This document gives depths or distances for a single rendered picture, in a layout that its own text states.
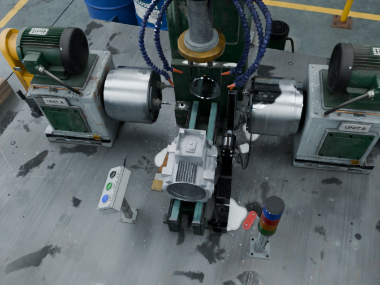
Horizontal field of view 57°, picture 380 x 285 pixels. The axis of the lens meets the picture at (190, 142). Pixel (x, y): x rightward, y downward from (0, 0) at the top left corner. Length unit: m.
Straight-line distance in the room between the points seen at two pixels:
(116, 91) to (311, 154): 0.87
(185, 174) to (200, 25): 0.53
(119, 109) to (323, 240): 0.99
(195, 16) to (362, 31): 2.72
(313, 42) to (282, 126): 2.16
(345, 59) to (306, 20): 2.49
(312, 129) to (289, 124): 0.09
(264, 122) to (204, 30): 0.44
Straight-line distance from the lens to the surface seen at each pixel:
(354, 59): 1.35
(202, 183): 1.25
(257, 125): 1.45
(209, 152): 1.34
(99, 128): 1.66
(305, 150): 1.57
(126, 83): 1.50
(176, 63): 1.57
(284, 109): 1.42
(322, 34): 3.66
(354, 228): 1.61
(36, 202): 1.73
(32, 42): 1.54
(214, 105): 1.69
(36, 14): 4.29
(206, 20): 1.26
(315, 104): 1.42
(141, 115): 1.50
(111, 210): 1.31
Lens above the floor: 2.20
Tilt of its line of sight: 55 degrees down
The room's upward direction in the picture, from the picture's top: 6 degrees counter-clockwise
